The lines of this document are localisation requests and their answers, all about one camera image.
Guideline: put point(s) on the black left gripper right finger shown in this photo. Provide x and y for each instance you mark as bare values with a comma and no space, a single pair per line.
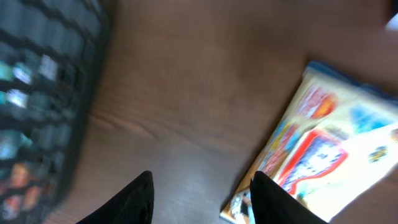
272,205

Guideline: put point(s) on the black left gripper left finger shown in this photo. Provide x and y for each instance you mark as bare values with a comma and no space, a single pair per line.
134,204

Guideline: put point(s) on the large beige snack bag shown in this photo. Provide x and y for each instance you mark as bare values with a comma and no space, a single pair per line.
336,139

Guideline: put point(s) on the white barcode scanner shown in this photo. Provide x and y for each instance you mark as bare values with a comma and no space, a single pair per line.
392,23

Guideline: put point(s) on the dark grey mesh plastic basket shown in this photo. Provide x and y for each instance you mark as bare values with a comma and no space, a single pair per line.
52,52

